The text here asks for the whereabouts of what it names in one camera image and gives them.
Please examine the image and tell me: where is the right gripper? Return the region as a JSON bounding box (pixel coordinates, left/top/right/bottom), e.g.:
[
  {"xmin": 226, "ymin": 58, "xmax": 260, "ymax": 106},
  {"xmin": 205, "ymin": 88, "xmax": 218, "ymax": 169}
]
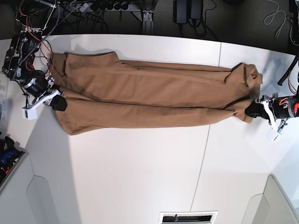
[{"xmin": 21, "ymin": 77, "xmax": 67, "ymax": 112}]

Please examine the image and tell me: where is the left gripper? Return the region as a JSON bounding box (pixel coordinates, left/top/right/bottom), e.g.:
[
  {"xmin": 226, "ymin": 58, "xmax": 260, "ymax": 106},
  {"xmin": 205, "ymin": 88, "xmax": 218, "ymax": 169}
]
[{"xmin": 245, "ymin": 93, "xmax": 299, "ymax": 133}]

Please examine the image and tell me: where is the brown t-shirt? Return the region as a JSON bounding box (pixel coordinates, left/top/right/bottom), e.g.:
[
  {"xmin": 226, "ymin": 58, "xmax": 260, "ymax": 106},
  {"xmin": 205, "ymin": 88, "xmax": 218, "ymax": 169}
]
[{"xmin": 52, "ymin": 52, "xmax": 263, "ymax": 135}]

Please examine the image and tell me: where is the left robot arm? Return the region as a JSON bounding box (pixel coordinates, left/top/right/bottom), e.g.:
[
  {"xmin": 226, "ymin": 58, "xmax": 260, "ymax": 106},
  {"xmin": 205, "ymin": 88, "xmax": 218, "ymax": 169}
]
[{"xmin": 245, "ymin": 55, "xmax": 299, "ymax": 134}]

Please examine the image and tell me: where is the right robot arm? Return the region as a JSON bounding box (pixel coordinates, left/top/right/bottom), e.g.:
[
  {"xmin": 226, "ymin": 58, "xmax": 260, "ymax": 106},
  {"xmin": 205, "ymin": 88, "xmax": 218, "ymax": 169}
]
[{"xmin": 2, "ymin": 0, "xmax": 67, "ymax": 112}]

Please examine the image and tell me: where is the clear plastic box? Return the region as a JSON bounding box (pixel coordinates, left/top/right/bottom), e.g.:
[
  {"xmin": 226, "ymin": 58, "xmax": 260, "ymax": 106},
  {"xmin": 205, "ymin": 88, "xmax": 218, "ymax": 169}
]
[{"xmin": 0, "ymin": 72, "xmax": 11, "ymax": 121}]

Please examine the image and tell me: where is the bin of tools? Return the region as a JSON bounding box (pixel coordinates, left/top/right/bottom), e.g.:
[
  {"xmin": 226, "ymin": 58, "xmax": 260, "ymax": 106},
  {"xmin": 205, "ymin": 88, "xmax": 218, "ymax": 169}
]
[{"xmin": 0, "ymin": 136, "xmax": 25, "ymax": 185}]

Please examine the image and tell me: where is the grey right chair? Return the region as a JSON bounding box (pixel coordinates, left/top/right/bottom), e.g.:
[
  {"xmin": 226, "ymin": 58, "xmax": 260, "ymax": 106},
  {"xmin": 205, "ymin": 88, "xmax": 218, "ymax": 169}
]
[{"xmin": 242, "ymin": 175, "xmax": 299, "ymax": 224}]

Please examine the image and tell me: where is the white power strip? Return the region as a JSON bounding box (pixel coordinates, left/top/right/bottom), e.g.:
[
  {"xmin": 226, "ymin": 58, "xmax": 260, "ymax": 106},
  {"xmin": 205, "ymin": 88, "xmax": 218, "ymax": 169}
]
[{"xmin": 69, "ymin": 1, "xmax": 91, "ymax": 13}]

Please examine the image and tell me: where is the black box under table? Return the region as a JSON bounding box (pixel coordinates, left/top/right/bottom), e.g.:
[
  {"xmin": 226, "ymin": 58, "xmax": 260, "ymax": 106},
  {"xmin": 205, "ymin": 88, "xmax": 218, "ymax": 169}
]
[{"xmin": 173, "ymin": 0, "xmax": 203, "ymax": 24}]

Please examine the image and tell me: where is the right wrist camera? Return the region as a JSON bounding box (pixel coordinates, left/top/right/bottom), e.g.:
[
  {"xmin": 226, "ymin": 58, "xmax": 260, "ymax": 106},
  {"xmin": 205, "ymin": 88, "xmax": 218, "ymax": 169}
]
[{"xmin": 22, "ymin": 108, "xmax": 37, "ymax": 120}]

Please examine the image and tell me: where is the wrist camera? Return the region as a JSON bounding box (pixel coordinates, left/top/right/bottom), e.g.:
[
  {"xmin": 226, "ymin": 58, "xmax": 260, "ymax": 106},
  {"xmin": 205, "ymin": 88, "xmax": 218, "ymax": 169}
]
[
  {"xmin": 267, "ymin": 129, "xmax": 282, "ymax": 142},
  {"xmin": 22, "ymin": 108, "xmax": 37, "ymax": 120}
]

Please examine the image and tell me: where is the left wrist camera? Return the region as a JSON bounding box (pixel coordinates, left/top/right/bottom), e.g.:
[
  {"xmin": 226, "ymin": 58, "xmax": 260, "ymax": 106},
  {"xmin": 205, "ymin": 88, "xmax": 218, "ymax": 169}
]
[{"xmin": 267, "ymin": 129, "xmax": 282, "ymax": 142}]

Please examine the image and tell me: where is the aluminium frame post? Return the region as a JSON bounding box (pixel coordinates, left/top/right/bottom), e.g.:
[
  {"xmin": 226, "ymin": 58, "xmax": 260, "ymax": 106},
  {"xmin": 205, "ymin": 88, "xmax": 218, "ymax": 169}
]
[{"xmin": 142, "ymin": 11, "xmax": 154, "ymax": 35}]

